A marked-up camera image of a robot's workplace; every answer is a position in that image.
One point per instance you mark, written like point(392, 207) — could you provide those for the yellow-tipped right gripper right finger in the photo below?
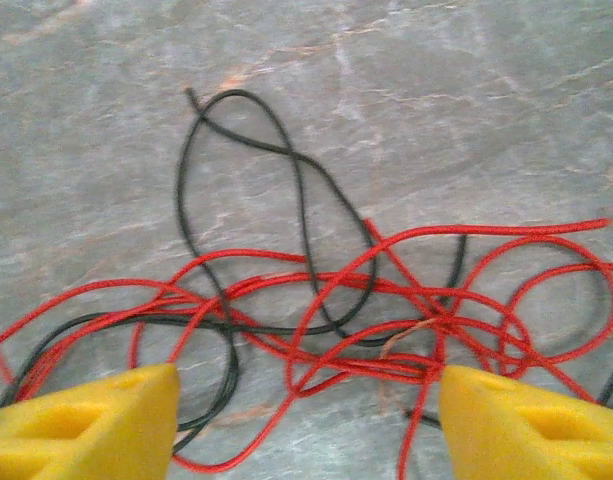
point(526, 435)

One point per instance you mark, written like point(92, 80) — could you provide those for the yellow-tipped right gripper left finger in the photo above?
point(86, 430)

